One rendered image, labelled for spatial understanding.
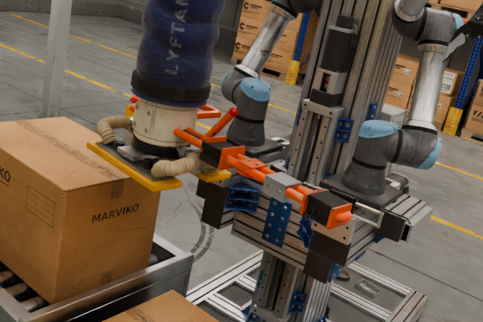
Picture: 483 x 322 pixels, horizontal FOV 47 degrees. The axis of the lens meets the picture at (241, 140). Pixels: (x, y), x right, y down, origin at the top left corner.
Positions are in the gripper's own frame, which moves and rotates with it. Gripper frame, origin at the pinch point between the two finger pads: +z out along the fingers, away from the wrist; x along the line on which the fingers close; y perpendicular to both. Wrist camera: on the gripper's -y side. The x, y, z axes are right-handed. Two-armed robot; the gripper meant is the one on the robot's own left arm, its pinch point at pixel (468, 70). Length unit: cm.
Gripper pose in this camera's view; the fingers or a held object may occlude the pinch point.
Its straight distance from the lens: 160.5
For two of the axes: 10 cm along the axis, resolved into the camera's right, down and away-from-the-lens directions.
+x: -8.1, -3.2, 4.9
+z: -2.0, 9.4, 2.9
